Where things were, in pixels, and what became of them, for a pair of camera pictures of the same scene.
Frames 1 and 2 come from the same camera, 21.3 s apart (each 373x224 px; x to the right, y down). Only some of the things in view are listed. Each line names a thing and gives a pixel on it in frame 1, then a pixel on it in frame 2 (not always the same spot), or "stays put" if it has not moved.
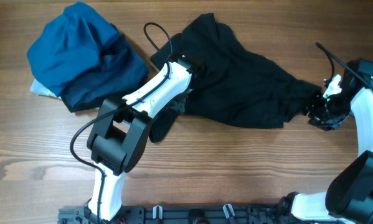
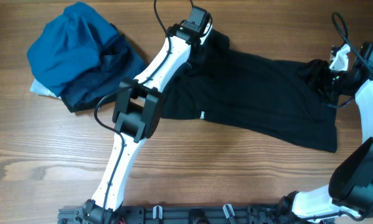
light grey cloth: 39,89 stays put
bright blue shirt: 70,45 stays put
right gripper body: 329,112 to 334,84
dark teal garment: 119,71 stays put
